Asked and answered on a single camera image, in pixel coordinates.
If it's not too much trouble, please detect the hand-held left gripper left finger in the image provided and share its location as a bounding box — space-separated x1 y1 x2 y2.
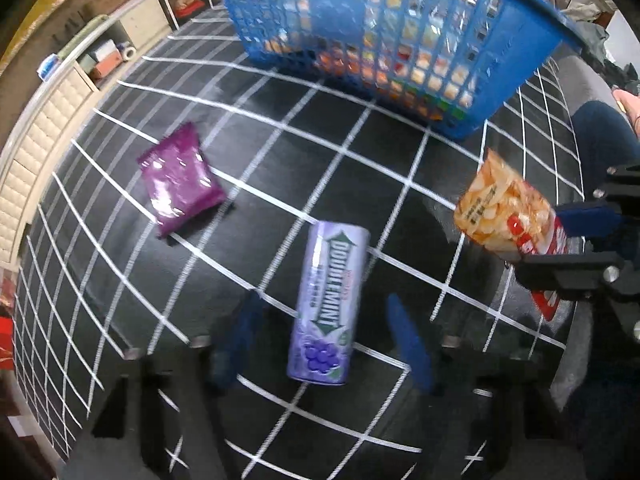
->
62 292 268 480

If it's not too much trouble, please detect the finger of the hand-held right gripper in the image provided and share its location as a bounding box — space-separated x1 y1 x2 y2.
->
554 164 640 256
514 252 640 303

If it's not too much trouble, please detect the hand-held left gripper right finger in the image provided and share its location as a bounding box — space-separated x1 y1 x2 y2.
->
385 292 586 480

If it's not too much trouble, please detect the red cracker packet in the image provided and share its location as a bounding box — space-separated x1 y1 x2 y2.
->
452 147 576 321

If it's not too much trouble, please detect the purple gum can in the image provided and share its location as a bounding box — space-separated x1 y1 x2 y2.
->
286 220 372 387

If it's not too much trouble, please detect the purple snack packet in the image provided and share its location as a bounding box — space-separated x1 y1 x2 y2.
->
136 121 226 238

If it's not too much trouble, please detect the blue plastic basket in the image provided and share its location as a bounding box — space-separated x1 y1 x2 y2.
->
205 0 583 142

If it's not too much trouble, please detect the pile of snack packets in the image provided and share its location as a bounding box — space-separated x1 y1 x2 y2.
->
265 0 501 121

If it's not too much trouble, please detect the person's leg in jeans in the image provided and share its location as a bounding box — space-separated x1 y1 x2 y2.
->
570 100 640 211

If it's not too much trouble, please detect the grey sofa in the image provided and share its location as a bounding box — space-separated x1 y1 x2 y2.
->
545 52 640 126

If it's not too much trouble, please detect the black white checkered cloth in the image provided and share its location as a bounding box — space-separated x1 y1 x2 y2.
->
10 20 586 480

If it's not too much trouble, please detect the white cabinet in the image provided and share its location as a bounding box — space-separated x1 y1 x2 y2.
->
0 0 171 266

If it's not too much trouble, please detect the orange box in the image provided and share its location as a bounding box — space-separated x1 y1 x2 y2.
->
90 52 125 81

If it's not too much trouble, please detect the blue and white container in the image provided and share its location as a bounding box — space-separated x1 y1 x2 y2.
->
36 55 62 81

